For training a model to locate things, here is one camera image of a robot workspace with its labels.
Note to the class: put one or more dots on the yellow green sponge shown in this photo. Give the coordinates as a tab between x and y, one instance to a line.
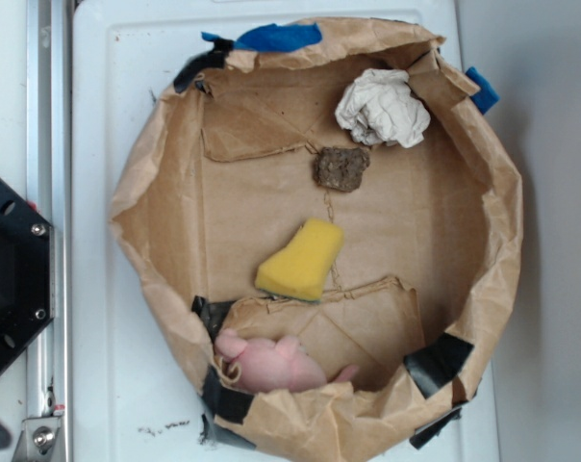
299	270

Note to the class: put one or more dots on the brown paper bag bin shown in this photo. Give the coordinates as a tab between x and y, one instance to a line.
222	177

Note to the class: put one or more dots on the brown rough stone chunk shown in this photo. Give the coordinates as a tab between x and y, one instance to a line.
341	169

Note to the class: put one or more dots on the pink plush toy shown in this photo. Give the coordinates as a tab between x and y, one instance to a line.
261	365

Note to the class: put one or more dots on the crumpled white paper ball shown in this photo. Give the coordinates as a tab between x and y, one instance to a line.
378	107

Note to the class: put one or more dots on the blue tape strip top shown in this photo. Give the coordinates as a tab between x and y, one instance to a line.
279	38

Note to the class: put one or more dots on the blue tape piece right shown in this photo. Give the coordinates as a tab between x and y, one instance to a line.
487	97

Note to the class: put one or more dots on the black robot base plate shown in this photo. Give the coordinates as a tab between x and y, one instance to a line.
25	274

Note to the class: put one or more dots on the aluminium frame rail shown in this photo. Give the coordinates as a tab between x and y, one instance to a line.
48	185

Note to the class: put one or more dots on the metal corner bracket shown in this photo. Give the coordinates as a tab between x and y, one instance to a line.
38	439

